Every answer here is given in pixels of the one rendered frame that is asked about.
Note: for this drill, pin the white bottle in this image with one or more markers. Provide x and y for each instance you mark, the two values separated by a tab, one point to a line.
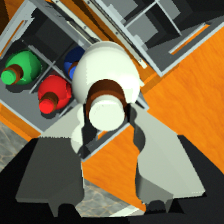
104	78

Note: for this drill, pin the blue bottle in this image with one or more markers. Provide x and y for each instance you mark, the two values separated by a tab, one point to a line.
71	60

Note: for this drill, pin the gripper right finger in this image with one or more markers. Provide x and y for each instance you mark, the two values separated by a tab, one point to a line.
172	169

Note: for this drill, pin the green bottle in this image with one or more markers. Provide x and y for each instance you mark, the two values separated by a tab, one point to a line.
24	66

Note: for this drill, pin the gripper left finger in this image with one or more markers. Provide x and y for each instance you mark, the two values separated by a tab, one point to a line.
45	173

